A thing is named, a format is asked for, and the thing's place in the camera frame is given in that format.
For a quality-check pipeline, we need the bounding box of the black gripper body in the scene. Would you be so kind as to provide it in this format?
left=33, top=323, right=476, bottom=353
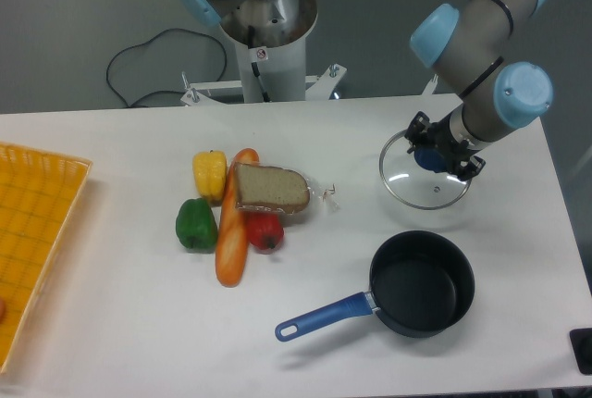
left=423, top=121, right=475, bottom=171

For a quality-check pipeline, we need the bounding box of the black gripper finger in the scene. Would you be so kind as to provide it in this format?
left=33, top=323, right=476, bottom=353
left=455, top=155, right=486, bottom=180
left=405, top=111, right=429, bottom=154

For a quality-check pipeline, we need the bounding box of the glass lid blue knob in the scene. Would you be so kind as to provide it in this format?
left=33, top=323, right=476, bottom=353
left=378, top=131, right=471, bottom=211

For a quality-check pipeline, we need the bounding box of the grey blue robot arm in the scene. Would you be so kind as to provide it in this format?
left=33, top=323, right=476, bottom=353
left=180, top=0, right=553, bottom=180

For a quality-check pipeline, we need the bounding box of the bagged bread slice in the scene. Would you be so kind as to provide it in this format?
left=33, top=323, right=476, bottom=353
left=233, top=163, right=339, bottom=216

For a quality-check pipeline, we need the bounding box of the red bell pepper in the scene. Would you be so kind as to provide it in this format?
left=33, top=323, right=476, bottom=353
left=247, top=213, right=284, bottom=254

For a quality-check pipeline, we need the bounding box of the black device at table edge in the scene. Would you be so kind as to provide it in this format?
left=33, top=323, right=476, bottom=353
left=569, top=328, right=592, bottom=376

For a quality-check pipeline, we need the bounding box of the yellow bell pepper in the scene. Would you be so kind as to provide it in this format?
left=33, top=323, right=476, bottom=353
left=192, top=150, right=227, bottom=204

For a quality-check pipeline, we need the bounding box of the orange baguette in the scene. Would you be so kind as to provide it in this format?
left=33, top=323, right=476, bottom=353
left=215, top=148, right=259, bottom=288

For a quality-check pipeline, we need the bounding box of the green bell pepper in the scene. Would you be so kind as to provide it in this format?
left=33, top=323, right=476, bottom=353
left=175, top=198, right=218, bottom=254

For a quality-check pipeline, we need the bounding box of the yellow plastic basket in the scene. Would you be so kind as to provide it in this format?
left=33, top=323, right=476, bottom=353
left=1, top=143, right=93, bottom=373

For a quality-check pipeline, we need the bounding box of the black saucepan blue handle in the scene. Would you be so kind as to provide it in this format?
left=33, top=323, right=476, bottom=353
left=275, top=230, right=475, bottom=342

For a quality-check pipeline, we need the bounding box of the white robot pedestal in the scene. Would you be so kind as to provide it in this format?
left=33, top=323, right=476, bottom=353
left=181, top=0, right=347, bottom=103

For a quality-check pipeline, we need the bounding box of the black floor cable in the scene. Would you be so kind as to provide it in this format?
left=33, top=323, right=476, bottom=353
left=105, top=28, right=229, bottom=108

